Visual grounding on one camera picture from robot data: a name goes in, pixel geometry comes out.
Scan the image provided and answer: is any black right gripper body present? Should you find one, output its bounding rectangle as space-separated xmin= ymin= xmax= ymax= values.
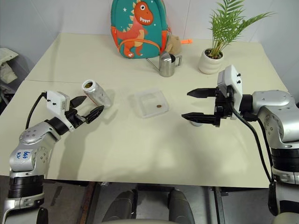
xmin=214 ymin=86 xmax=234 ymax=128

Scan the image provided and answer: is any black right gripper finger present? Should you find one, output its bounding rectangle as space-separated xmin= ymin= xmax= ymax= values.
xmin=186 ymin=87 xmax=218 ymax=99
xmin=181 ymin=112 xmax=217 ymax=128

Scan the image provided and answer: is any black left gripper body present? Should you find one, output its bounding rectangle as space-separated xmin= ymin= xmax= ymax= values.
xmin=64 ymin=106 xmax=88 ymax=129

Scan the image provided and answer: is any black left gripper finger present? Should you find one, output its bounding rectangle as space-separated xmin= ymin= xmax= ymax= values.
xmin=70 ymin=95 xmax=87 ymax=108
xmin=84 ymin=105 xmax=105 ymax=124

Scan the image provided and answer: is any silver can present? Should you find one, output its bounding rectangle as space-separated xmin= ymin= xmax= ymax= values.
xmin=81 ymin=80 xmax=113 ymax=110

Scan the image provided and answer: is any clear plastic tray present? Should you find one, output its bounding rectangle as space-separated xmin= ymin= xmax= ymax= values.
xmin=133 ymin=88 xmax=169 ymax=119

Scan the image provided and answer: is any white ribbed plant pot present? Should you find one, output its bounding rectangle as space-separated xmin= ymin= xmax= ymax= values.
xmin=198 ymin=48 xmax=224 ymax=75

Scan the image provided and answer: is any stainless steel watering can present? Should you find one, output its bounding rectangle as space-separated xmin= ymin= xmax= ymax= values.
xmin=146 ymin=51 xmax=183 ymax=77

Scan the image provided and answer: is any brown plush bear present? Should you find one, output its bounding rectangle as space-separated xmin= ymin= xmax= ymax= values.
xmin=165 ymin=34 xmax=183 ymax=55

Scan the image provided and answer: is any green potted plant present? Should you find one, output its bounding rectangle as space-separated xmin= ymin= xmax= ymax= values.
xmin=207 ymin=0 xmax=275 ymax=58

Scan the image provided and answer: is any white jacket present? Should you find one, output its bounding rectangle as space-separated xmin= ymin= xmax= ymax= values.
xmin=0 ymin=48 xmax=19 ymax=94

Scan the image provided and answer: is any rusty metal table leg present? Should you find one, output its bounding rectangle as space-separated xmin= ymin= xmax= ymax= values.
xmin=76 ymin=182 xmax=102 ymax=224

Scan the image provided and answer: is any dark rounded shape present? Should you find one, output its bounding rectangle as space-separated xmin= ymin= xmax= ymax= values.
xmin=167 ymin=189 xmax=196 ymax=224
xmin=108 ymin=189 xmax=138 ymax=221

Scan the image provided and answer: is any black metal table leg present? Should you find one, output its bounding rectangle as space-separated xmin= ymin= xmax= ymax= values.
xmin=212 ymin=186 xmax=226 ymax=224

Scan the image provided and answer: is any teal dinosaur backpack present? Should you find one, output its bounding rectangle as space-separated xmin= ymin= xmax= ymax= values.
xmin=110 ymin=0 xmax=169 ymax=59

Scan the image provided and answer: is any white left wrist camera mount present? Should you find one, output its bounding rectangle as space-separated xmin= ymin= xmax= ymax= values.
xmin=45 ymin=91 xmax=76 ymax=131

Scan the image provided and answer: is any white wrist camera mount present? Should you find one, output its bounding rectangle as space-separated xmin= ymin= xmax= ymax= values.
xmin=216 ymin=64 xmax=243 ymax=120
xmin=45 ymin=91 xmax=76 ymax=131

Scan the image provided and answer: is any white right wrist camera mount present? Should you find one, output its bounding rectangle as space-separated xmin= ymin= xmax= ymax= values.
xmin=216 ymin=64 xmax=243 ymax=120

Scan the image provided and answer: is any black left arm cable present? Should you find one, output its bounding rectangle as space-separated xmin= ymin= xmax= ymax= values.
xmin=25 ymin=92 xmax=49 ymax=130

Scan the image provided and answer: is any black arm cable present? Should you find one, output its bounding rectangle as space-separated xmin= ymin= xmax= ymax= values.
xmin=228 ymin=87 xmax=282 ymax=217
xmin=25 ymin=92 xmax=49 ymax=130

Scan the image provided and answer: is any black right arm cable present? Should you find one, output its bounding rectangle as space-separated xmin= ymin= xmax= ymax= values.
xmin=228 ymin=87 xmax=282 ymax=217

